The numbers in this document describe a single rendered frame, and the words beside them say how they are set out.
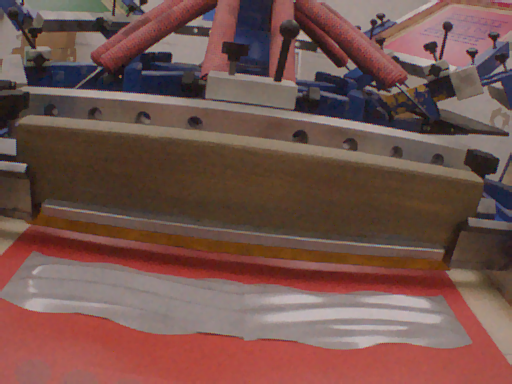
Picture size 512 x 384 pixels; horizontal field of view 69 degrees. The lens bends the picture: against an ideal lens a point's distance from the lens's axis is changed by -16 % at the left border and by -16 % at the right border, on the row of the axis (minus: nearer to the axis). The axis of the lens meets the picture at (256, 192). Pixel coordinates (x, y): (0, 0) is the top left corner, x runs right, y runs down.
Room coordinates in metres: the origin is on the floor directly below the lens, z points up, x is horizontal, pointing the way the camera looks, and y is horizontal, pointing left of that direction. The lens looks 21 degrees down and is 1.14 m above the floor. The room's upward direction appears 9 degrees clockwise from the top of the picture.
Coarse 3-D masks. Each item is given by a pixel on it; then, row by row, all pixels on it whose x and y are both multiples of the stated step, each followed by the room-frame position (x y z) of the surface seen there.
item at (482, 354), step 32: (320, 288) 0.30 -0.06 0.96; (352, 288) 0.31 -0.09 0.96; (384, 288) 0.31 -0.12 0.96; (416, 288) 0.32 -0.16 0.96; (448, 288) 0.32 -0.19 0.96; (256, 352) 0.21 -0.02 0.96; (288, 352) 0.22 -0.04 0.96; (320, 352) 0.22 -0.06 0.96; (352, 352) 0.22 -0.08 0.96; (384, 352) 0.22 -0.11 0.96; (416, 352) 0.23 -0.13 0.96; (448, 352) 0.23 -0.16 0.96; (480, 352) 0.23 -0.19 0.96
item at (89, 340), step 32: (0, 256) 0.26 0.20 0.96; (64, 256) 0.28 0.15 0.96; (96, 256) 0.29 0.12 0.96; (128, 256) 0.30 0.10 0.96; (160, 256) 0.31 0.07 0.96; (192, 256) 0.32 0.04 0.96; (224, 256) 0.33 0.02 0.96; (0, 288) 0.22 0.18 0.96; (0, 320) 0.19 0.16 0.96; (32, 320) 0.20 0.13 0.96; (64, 320) 0.20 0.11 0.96; (96, 320) 0.21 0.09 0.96; (0, 352) 0.16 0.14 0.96; (32, 352) 0.17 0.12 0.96; (64, 352) 0.17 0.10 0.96; (96, 352) 0.18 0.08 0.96; (128, 352) 0.19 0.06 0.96; (160, 352) 0.20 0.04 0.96; (192, 352) 0.20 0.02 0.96; (224, 352) 0.21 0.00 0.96
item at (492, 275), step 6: (510, 264) 0.32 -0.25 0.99; (480, 270) 0.37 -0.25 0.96; (486, 270) 0.36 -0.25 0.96; (492, 270) 0.35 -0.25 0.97; (510, 270) 0.32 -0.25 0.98; (486, 276) 0.35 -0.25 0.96; (492, 276) 0.34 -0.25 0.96; (498, 276) 0.33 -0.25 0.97; (504, 276) 0.32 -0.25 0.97; (510, 276) 0.32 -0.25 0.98; (492, 282) 0.34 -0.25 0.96; (498, 282) 0.33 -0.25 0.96; (504, 282) 0.32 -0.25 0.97; (510, 282) 0.31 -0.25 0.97; (498, 288) 0.33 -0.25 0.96; (504, 288) 0.32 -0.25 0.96; (510, 288) 0.31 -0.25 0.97; (504, 294) 0.31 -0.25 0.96; (510, 294) 0.31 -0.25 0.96; (510, 300) 0.30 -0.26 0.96
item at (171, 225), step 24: (48, 216) 0.29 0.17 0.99; (72, 216) 0.29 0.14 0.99; (96, 216) 0.29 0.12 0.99; (120, 216) 0.29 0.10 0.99; (144, 216) 0.30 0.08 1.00; (168, 216) 0.31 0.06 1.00; (240, 240) 0.30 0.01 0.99; (264, 240) 0.30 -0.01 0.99; (288, 240) 0.31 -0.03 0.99; (312, 240) 0.31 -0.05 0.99; (336, 240) 0.31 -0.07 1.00; (360, 240) 0.32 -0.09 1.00; (384, 240) 0.32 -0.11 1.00
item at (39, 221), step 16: (32, 224) 0.31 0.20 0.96; (48, 224) 0.31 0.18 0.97; (64, 224) 0.31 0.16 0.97; (80, 224) 0.31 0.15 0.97; (144, 240) 0.32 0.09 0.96; (160, 240) 0.32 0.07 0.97; (176, 240) 0.32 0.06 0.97; (192, 240) 0.32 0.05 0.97; (256, 256) 0.33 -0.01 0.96; (272, 256) 0.33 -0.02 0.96; (288, 256) 0.33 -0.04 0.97; (304, 256) 0.33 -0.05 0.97; (320, 256) 0.33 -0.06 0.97; (336, 256) 0.33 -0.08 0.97; (352, 256) 0.34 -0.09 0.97
